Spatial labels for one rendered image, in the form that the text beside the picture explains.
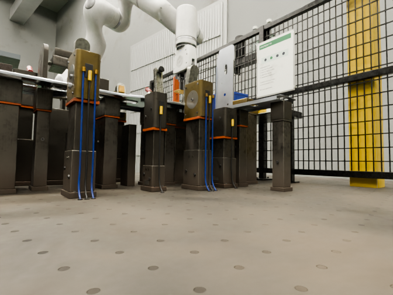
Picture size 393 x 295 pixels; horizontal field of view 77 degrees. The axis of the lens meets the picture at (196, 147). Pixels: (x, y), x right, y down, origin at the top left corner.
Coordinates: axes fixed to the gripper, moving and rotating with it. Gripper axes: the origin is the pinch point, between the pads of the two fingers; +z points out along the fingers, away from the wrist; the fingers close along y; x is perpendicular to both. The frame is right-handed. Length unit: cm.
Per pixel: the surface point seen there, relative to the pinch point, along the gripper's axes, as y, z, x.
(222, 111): 17.2, 11.9, 3.9
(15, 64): -39, -6, -52
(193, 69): 13.2, -1.4, -6.3
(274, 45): 5, -33, 54
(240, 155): 17.2, 27.1, 13.9
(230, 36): -167, -157, 205
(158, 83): -20.2, -5.6, -0.3
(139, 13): -399, -284, 169
